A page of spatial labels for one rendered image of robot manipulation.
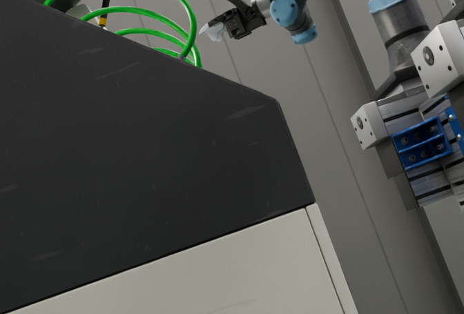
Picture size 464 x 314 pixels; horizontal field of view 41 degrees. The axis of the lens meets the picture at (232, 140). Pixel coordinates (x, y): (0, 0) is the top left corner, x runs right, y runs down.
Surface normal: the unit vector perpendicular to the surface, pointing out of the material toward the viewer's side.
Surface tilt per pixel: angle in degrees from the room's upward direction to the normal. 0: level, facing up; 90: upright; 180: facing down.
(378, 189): 90
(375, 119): 90
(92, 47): 90
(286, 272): 90
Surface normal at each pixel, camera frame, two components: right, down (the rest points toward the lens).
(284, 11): -0.39, -0.04
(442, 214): 0.03, -0.20
